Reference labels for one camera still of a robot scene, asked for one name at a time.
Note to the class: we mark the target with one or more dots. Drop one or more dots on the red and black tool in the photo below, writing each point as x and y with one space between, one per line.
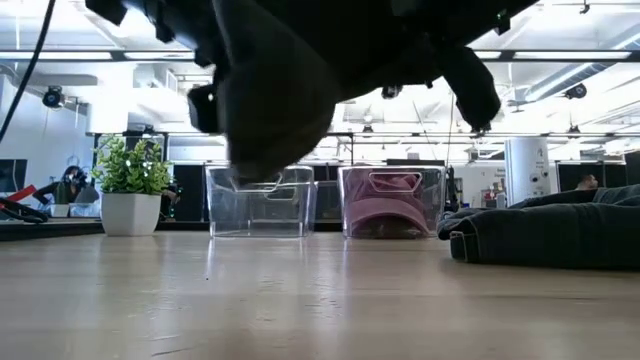
22 212

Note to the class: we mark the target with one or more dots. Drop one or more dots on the green plant in white pot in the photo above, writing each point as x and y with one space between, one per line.
131 200

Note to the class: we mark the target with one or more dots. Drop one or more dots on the dark olive baseball cap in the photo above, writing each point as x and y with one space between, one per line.
275 110
550 235

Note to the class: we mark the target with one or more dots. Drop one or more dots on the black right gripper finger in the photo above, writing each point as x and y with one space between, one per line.
472 90

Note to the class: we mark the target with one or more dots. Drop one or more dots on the black ceiling spotlight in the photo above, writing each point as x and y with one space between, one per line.
576 91
52 97

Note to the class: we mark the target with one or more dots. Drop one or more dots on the white round column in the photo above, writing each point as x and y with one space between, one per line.
525 170

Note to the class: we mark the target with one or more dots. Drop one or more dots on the clear plastic bin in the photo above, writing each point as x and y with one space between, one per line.
260 215
436 200

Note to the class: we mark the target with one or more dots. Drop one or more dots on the small cactus in white pot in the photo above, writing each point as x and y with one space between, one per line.
60 210

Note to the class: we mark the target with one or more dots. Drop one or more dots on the maroon baseball cap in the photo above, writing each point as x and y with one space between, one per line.
385 192

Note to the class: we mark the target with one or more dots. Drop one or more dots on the black computer monitor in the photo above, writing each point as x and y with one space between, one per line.
12 175

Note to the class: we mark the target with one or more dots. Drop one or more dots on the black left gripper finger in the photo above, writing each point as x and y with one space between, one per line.
204 109

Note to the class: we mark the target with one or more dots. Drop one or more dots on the person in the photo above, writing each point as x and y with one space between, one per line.
72 177
586 182

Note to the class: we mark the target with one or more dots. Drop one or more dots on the pink garment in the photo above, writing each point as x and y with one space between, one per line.
390 215

